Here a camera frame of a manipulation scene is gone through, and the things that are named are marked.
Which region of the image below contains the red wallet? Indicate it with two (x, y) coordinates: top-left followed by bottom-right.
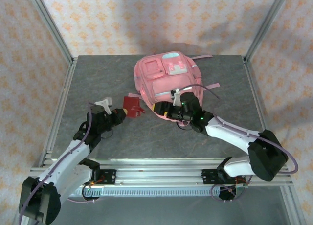
(122, 95), (146, 119)

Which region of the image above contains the pink school backpack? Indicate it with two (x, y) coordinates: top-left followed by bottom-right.
(128, 52), (221, 128)

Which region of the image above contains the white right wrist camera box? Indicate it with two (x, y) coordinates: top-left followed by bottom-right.
(169, 88), (183, 106)

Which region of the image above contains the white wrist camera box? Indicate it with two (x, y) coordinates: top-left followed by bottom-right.
(93, 96), (113, 113)
(169, 88), (183, 106)

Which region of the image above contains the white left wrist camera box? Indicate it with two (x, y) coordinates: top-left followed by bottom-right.
(93, 96), (113, 113)

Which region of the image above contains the aluminium table side rail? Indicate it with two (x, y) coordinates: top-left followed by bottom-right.
(242, 56), (280, 166)
(40, 60), (78, 167)

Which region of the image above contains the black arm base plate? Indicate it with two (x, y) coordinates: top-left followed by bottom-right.
(201, 168), (245, 185)
(80, 169), (117, 185)

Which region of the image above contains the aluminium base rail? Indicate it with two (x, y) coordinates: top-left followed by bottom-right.
(26, 158), (293, 187)

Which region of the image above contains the grey slotted cable duct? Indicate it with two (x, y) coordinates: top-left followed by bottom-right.
(61, 187), (245, 198)

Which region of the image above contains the aluminium frame post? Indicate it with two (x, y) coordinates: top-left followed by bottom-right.
(243, 0), (291, 64)
(25, 0), (75, 65)

